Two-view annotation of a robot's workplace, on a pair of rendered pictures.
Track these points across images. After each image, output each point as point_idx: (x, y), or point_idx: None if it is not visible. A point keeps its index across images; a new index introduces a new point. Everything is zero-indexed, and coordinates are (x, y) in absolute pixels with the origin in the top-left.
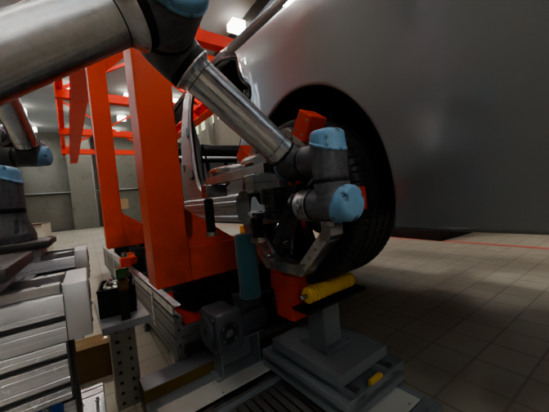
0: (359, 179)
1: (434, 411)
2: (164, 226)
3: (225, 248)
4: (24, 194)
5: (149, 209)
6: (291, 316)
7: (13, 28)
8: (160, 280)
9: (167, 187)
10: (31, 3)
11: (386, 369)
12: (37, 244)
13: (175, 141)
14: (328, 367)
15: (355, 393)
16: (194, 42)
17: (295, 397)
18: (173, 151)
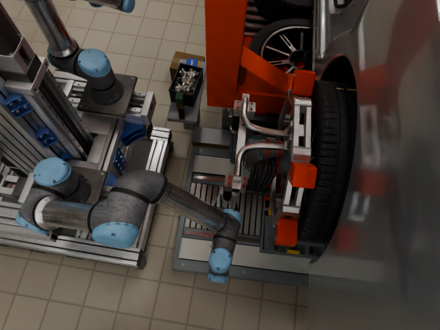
0: (304, 232)
1: (306, 284)
2: (218, 75)
3: (272, 100)
4: (111, 75)
5: (206, 63)
6: (264, 199)
7: (69, 228)
8: (209, 103)
9: (226, 52)
10: (71, 224)
11: (307, 252)
12: (119, 116)
13: (242, 15)
14: (272, 227)
15: (273, 248)
16: (151, 199)
17: (260, 210)
18: (238, 24)
